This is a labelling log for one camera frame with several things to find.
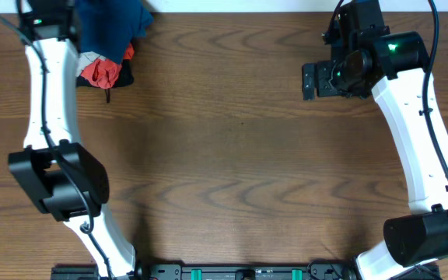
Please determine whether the teal blue t-shirt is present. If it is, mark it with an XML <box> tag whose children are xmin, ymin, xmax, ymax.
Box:
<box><xmin>75</xmin><ymin>0</ymin><xmax>153</xmax><ymax>64</ymax></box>

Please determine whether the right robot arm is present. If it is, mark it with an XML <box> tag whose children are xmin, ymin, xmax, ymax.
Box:
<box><xmin>302</xmin><ymin>0</ymin><xmax>448</xmax><ymax>279</ymax></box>

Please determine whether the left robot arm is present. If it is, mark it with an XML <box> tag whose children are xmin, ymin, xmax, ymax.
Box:
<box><xmin>8</xmin><ymin>1</ymin><xmax>137</xmax><ymax>279</ymax></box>

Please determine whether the black garment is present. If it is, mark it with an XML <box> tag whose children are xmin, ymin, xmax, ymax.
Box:
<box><xmin>75</xmin><ymin>58</ymin><xmax>135</xmax><ymax>103</ymax></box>

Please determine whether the red-orange garment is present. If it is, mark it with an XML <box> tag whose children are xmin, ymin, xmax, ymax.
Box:
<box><xmin>79</xmin><ymin>42</ymin><xmax>135</xmax><ymax>89</ymax></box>

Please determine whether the beige crumpled garment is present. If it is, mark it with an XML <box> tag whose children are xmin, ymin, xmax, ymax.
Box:
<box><xmin>75</xmin><ymin>51</ymin><xmax>106</xmax><ymax>77</ymax></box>

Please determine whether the black mounting rail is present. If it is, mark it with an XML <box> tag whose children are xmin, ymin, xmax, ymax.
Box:
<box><xmin>50</xmin><ymin>261</ymin><xmax>442</xmax><ymax>280</ymax></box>

